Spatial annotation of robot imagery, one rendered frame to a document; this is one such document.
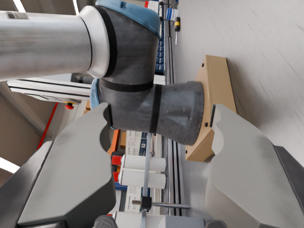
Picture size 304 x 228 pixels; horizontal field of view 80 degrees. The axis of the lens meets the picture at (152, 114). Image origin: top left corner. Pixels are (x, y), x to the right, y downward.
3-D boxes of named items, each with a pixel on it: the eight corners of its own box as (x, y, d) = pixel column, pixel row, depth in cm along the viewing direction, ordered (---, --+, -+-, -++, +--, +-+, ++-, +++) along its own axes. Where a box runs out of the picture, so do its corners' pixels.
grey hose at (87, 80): (127, 86, 86) (82, 80, 85) (127, 80, 83) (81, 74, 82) (126, 91, 84) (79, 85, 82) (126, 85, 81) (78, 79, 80)
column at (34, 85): (182, 104, 77) (16, 83, 73) (185, 96, 74) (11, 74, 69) (182, 111, 74) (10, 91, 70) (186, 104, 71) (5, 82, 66)
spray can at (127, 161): (164, 162, 74) (113, 156, 73) (167, 155, 70) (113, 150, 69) (164, 174, 71) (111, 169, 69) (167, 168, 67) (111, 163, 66)
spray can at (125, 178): (164, 177, 70) (111, 172, 69) (167, 171, 66) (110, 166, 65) (164, 191, 67) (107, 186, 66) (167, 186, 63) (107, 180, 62)
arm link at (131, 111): (150, 116, 51) (102, 110, 51) (157, 69, 44) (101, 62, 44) (148, 144, 41) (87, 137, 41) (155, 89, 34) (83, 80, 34)
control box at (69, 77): (84, 84, 89) (44, 79, 87) (72, 73, 72) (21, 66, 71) (81, 105, 87) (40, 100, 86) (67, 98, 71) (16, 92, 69)
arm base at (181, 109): (186, 107, 54) (152, 103, 54) (201, 67, 41) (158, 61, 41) (186, 156, 45) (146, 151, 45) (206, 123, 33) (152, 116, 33)
